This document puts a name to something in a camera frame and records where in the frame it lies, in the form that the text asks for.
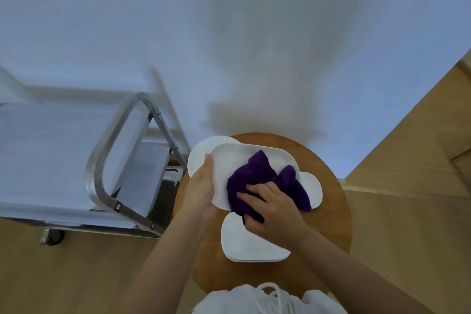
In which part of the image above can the person's right hand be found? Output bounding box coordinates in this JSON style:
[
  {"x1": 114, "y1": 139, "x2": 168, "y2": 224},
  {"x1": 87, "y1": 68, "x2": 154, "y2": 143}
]
[{"x1": 236, "y1": 181, "x2": 309, "y2": 249}]

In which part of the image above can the person's left hand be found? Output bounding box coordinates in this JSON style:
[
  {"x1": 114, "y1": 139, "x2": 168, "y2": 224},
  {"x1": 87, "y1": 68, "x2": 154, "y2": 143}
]
[{"x1": 182, "y1": 153, "x2": 217, "y2": 223}]

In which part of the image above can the white oblong serving plate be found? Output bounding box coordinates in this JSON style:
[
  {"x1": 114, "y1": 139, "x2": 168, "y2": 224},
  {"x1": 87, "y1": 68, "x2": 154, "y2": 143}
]
[
  {"x1": 210, "y1": 142, "x2": 302, "y2": 212},
  {"x1": 220, "y1": 211, "x2": 291, "y2": 263}
]

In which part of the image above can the stack of white round plates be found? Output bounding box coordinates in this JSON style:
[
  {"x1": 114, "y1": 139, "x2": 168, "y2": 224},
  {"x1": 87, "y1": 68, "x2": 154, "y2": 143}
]
[{"x1": 187, "y1": 135, "x2": 240, "y2": 179}]

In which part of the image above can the stack of white rectangular plates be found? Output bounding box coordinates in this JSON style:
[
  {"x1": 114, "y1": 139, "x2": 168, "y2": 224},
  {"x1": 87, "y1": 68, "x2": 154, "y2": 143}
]
[{"x1": 300, "y1": 171, "x2": 324, "y2": 209}]

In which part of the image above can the purple cleaning cloth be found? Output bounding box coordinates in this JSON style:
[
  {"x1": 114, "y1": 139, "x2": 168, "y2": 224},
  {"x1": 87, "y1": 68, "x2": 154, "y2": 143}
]
[{"x1": 226, "y1": 149, "x2": 313, "y2": 224}]

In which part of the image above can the steel three-tier cart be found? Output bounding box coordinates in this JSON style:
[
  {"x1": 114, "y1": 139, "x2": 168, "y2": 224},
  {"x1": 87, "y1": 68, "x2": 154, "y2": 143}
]
[{"x1": 0, "y1": 92, "x2": 189, "y2": 246}]

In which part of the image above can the person's left forearm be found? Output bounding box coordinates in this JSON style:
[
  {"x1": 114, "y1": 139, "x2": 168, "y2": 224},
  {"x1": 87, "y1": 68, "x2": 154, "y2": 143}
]
[{"x1": 117, "y1": 210, "x2": 207, "y2": 314}]

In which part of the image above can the person's right forearm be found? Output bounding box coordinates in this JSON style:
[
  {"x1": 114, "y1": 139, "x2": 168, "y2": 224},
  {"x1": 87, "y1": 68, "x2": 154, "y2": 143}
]
[{"x1": 294, "y1": 229, "x2": 435, "y2": 314}]

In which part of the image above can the person's white garment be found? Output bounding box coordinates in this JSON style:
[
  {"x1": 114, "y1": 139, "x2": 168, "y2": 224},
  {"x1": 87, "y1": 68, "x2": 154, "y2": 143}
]
[{"x1": 191, "y1": 282, "x2": 348, "y2": 314}]

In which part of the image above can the round wooden side table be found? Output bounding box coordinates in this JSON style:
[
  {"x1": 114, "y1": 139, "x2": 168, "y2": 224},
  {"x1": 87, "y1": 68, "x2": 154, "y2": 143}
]
[{"x1": 173, "y1": 132, "x2": 353, "y2": 294}]

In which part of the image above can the white drawstring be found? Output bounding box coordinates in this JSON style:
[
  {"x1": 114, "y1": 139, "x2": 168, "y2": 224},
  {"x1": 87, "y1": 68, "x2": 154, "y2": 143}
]
[{"x1": 255, "y1": 282, "x2": 295, "y2": 314}]

